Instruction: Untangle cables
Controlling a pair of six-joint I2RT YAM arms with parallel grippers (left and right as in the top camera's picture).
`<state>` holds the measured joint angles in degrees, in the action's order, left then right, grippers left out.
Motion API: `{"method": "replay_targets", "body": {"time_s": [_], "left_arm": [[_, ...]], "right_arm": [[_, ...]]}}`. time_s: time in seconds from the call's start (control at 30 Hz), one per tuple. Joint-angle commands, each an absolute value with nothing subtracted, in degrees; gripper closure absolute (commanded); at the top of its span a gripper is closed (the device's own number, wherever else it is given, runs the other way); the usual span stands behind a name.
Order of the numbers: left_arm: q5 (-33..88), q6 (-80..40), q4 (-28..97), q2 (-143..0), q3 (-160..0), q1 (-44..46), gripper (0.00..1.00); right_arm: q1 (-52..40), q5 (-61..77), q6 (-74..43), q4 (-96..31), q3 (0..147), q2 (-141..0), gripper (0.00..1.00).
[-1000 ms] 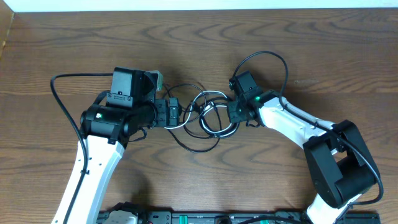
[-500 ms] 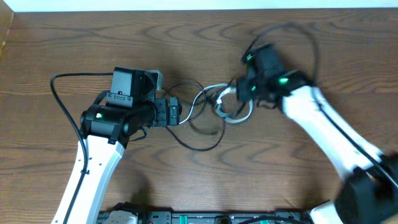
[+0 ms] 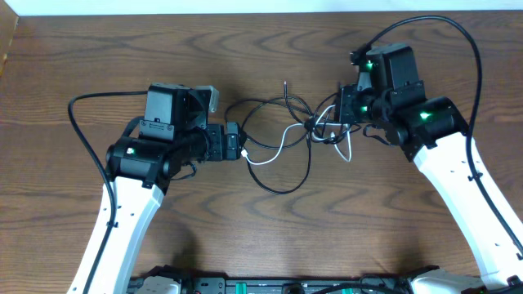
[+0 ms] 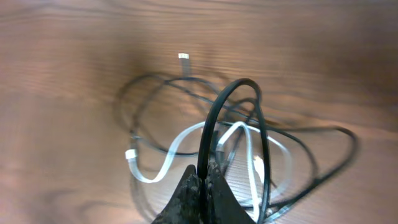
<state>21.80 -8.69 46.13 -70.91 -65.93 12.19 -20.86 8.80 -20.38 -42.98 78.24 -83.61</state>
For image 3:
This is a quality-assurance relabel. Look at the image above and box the white USB cable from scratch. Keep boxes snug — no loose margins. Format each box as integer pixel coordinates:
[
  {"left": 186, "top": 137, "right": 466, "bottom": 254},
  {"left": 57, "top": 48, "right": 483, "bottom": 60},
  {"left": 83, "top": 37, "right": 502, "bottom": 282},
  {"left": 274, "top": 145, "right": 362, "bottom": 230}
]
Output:
[{"left": 240, "top": 104, "right": 353, "bottom": 167}]

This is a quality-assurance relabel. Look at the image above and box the thin black cable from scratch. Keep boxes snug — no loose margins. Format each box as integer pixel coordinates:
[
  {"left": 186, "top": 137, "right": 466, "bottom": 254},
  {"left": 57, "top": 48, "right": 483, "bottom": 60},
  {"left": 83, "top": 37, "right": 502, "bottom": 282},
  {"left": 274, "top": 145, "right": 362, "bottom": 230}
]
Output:
[{"left": 282, "top": 80, "right": 311, "bottom": 123}]

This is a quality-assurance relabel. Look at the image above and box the thick black USB cable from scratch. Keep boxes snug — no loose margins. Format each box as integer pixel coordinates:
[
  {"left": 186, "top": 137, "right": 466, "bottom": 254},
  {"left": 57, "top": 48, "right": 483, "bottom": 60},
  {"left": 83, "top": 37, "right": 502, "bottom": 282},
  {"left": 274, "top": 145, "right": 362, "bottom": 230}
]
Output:
[{"left": 223, "top": 94, "right": 363, "bottom": 195}]

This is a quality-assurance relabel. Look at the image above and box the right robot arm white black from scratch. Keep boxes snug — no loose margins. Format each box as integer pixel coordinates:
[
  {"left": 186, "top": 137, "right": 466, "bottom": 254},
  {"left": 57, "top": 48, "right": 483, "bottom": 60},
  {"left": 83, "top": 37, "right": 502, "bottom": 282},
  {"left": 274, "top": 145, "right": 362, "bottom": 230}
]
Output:
[{"left": 335, "top": 43, "right": 522, "bottom": 293}]

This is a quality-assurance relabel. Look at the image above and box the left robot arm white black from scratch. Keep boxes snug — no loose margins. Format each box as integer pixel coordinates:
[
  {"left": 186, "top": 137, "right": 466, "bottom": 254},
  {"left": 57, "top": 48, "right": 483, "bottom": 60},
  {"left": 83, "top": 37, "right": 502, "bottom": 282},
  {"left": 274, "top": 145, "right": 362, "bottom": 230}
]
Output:
[{"left": 69, "top": 83, "right": 240, "bottom": 293}]

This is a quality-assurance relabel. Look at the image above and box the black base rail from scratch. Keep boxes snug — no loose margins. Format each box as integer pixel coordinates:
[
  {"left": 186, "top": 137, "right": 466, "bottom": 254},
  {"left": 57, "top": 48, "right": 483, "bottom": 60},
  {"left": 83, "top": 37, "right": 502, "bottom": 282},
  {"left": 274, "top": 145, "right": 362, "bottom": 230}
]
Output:
[{"left": 126, "top": 265, "right": 523, "bottom": 294}]

